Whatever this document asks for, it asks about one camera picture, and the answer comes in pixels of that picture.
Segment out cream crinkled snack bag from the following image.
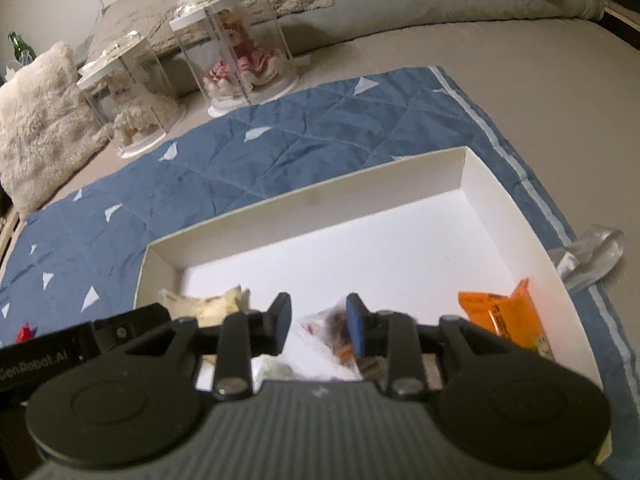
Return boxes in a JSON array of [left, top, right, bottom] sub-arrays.
[[158, 285, 250, 327]]

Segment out clear dark candy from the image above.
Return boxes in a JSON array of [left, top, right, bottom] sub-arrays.
[[299, 301, 354, 364]]

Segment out orange snack packet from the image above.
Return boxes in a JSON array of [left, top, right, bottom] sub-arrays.
[[458, 278, 554, 361]]

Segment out green glass bottle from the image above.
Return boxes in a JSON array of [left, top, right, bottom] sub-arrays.
[[8, 32, 36, 66]]

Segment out small red candy packet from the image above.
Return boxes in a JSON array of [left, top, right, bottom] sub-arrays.
[[14, 323, 37, 344]]

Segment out blue quilted mat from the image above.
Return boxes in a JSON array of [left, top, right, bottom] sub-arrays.
[[0, 65, 640, 480]]

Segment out white cardboard tray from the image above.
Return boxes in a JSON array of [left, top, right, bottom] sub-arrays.
[[133, 145, 604, 466]]

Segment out fluffy white pillow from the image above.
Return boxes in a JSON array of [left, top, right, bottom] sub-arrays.
[[1, 42, 108, 218]]

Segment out white doll display case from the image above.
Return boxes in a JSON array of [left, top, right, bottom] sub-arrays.
[[77, 30, 184, 158]]

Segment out green white candy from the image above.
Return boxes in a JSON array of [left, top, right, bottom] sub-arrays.
[[252, 356, 298, 393]]

